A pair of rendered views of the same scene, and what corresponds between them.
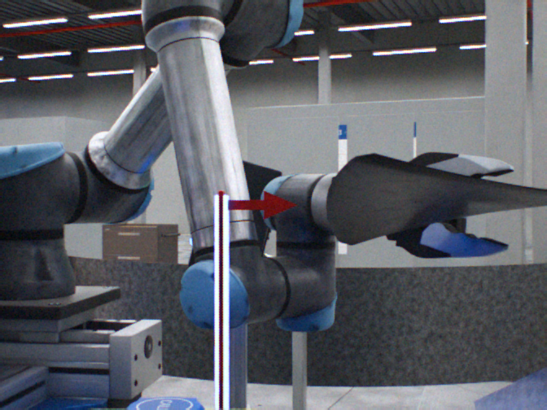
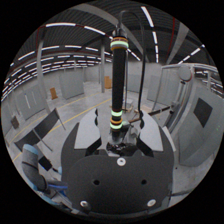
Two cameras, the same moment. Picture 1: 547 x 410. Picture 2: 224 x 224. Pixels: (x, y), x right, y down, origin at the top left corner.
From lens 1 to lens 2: 0.81 m
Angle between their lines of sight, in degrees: 79
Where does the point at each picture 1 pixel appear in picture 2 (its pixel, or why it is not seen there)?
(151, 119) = not seen: hidden behind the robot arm
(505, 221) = (44, 99)
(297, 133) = (21, 96)
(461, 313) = (49, 120)
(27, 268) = (47, 191)
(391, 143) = (30, 93)
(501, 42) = (39, 79)
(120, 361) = not seen: hidden behind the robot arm
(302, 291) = not seen: hidden behind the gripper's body
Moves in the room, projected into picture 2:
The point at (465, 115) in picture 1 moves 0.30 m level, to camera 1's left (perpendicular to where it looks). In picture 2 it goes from (36, 86) to (33, 88)
